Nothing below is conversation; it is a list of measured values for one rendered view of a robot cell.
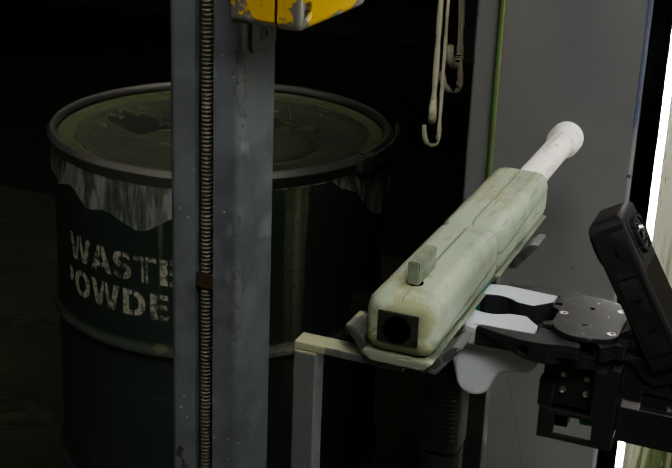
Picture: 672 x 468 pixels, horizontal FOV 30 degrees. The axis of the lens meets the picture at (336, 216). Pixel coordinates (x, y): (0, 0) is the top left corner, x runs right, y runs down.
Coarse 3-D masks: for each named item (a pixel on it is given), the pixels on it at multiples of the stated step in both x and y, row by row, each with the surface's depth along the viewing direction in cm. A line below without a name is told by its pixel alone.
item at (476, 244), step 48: (576, 144) 119; (480, 192) 98; (528, 192) 100; (432, 240) 88; (480, 240) 89; (384, 288) 80; (432, 288) 80; (480, 288) 88; (384, 336) 79; (432, 336) 79; (432, 384) 91; (432, 432) 92
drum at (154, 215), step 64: (384, 128) 210; (64, 192) 198; (128, 192) 187; (320, 192) 190; (384, 192) 207; (64, 256) 203; (128, 256) 191; (320, 256) 194; (64, 320) 209; (128, 320) 194; (320, 320) 198; (64, 384) 215; (128, 384) 198; (64, 448) 220; (128, 448) 202; (320, 448) 207
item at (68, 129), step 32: (128, 96) 228; (160, 96) 230; (288, 96) 233; (64, 128) 208; (96, 128) 211; (128, 128) 212; (160, 128) 212; (288, 128) 213; (320, 128) 216; (352, 128) 216; (128, 160) 195; (160, 160) 196; (288, 160) 198; (320, 160) 199
